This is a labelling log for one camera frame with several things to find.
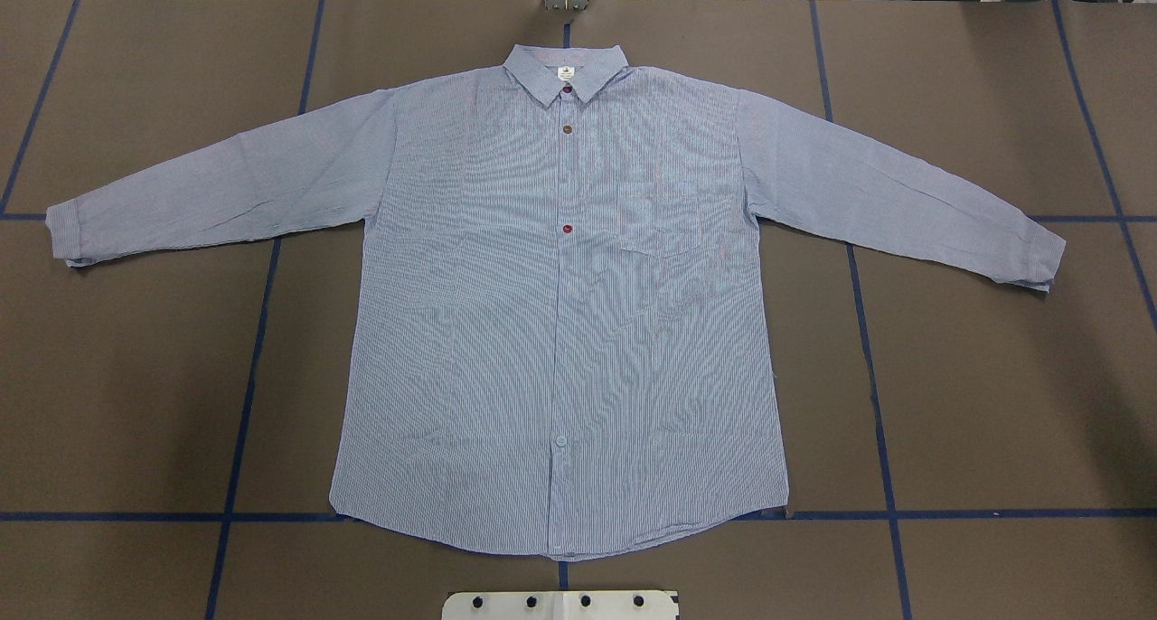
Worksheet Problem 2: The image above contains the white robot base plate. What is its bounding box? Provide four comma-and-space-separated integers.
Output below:
441, 588, 681, 619

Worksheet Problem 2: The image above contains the blue striped button shirt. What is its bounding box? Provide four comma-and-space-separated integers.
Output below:
46, 46, 1066, 561

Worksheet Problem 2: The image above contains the brown table mat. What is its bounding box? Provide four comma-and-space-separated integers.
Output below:
3, 0, 1154, 619

